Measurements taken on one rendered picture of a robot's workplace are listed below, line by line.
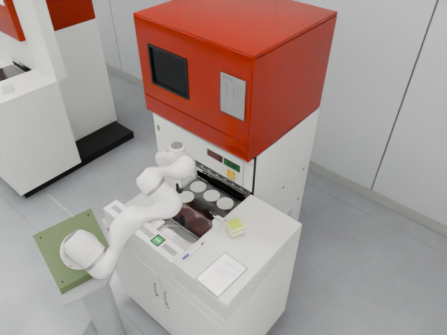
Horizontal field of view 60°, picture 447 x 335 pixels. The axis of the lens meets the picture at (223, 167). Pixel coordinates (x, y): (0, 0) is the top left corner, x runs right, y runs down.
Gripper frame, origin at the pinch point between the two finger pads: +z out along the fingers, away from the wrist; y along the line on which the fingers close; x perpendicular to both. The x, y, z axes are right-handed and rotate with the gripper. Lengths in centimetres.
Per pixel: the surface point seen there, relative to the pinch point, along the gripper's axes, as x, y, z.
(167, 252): 0.0, 39.3, 5.2
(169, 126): -12.2, -44.6, -11.0
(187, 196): 3.2, -6.5, 11.6
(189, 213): 6.5, 6.5, 11.5
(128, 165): -76, -134, 105
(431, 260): 190, -38, 97
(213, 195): 18.9, -8.1, 11.2
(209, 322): 23, 60, 32
